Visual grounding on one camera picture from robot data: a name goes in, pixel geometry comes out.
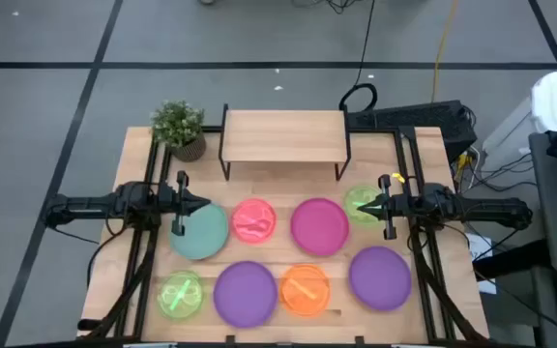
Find pink translucent plate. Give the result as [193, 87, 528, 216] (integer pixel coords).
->
[229, 197, 279, 245]

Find black desk leg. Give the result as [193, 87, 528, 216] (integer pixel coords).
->
[471, 239, 550, 281]

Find potted plant in ribbed pot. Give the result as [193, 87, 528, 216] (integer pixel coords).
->
[150, 99, 208, 163]

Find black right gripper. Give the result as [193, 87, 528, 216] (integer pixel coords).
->
[357, 173, 409, 242]

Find teal plate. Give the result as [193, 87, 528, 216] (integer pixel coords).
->
[168, 201, 230, 261]

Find yellow cable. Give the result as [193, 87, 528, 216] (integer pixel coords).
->
[430, 0, 461, 103]

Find magenta plate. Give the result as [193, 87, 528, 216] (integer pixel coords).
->
[289, 196, 351, 257]

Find black aluminium table frame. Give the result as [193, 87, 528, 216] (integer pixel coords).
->
[77, 125, 490, 348]

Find black cable with loop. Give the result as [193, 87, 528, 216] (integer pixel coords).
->
[338, 0, 379, 112]

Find wooden shelf with black legs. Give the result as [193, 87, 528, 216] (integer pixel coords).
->
[218, 102, 352, 183]

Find green translucent plate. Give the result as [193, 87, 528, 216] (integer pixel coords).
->
[156, 270, 205, 320]
[343, 185, 386, 227]

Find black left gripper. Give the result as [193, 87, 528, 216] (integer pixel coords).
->
[157, 171, 212, 237]

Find purple plate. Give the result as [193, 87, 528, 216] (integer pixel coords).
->
[213, 260, 279, 329]
[348, 246, 413, 312]

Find orange translucent plate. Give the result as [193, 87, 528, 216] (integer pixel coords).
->
[278, 263, 332, 318]

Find white paper sheet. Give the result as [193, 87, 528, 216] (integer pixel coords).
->
[466, 233, 498, 296]

